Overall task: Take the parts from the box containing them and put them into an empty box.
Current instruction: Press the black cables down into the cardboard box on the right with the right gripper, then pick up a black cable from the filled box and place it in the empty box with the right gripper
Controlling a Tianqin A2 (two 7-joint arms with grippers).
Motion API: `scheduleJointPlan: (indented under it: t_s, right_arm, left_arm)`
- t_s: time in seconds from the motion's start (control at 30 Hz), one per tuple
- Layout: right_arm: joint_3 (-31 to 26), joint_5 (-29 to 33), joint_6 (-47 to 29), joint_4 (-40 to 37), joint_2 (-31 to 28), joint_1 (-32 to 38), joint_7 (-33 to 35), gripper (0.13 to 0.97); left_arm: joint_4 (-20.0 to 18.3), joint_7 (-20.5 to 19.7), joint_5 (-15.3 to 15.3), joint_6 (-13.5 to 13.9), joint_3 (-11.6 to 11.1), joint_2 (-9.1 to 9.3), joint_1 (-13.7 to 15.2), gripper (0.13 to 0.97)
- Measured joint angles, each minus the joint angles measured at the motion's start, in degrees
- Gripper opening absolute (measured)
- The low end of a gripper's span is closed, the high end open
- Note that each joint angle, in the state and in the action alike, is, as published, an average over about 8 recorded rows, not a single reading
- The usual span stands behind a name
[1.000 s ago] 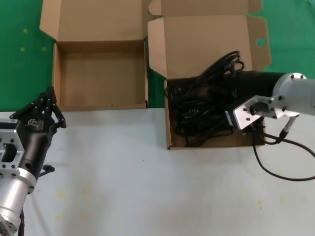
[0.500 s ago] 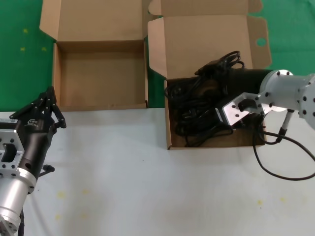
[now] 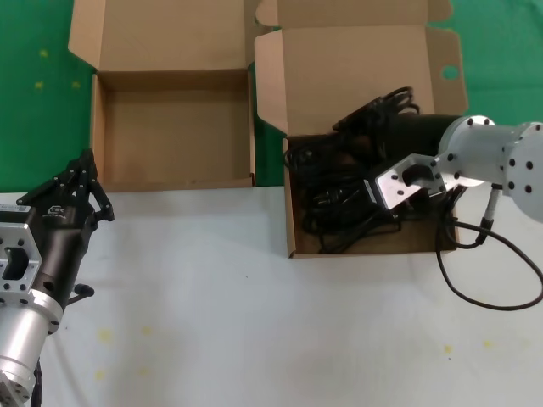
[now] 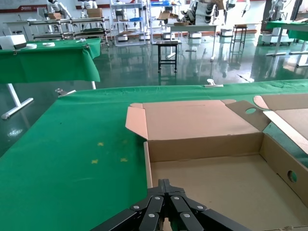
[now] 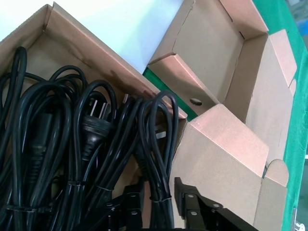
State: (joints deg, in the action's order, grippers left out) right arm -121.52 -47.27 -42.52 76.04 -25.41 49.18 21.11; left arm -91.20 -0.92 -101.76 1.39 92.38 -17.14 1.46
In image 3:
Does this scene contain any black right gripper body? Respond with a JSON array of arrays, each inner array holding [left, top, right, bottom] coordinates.
[[379, 113, 463, 164]]

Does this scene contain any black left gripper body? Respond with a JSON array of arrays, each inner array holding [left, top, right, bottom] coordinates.
[[24, 193, 102, 311]]

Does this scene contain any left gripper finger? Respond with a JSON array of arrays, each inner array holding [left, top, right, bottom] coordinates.
[[16, 148, 95, 208], [82, 163, 116, 223]]

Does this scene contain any open brown cardboard box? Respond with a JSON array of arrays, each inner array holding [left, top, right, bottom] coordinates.
[[253, 0, 470, 259], [67, 0, 258, 194]]

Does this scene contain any green tablecloth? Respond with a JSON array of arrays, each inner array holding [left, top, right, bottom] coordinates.
[[0, 0, 543, 194]]

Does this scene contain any white table cloth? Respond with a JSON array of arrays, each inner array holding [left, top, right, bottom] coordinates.
[[0, 177, 543, 407]]

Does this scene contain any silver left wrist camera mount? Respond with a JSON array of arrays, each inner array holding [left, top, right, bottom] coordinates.
[[0, 222, 43, 306]]

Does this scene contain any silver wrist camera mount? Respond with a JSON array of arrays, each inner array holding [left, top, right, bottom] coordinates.
[[362, 153, 451, 213], [0, 222, 43, 306]]

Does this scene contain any black angled cable plug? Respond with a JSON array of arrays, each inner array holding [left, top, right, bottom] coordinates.
[[67, 282, 95, 306]]

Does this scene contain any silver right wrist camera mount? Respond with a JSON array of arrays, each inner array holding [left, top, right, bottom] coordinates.
[[362, 153, 451, 213]]

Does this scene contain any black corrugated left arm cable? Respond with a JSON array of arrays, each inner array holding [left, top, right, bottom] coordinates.
[[28, 355, 44, 407]]

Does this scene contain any black cable with silver connector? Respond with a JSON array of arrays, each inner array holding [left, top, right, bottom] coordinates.
[[435, 186, 543, 313]]

